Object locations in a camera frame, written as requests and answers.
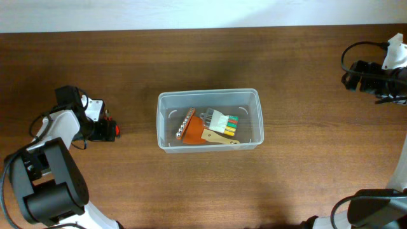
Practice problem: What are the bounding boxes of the orange handled pliers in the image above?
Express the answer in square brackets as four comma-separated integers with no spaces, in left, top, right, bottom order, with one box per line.
[104,109,121,139]

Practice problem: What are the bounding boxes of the orange socket bit rail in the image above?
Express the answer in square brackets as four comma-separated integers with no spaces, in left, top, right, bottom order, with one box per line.
[176,107,196,140]

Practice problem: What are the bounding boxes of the orange scraper wooden handle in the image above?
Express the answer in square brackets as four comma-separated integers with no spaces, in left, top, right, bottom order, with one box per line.
[183,116,240,145]

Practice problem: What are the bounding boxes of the clear plastic container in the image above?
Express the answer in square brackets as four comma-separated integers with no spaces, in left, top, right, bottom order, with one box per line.
[156,88,265,153]

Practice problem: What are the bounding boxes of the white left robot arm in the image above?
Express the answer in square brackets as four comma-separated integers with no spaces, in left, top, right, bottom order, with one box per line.
[1,108,122,229]

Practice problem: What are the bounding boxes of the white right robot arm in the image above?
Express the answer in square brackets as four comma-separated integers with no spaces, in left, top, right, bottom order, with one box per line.
[300,60,406,228]

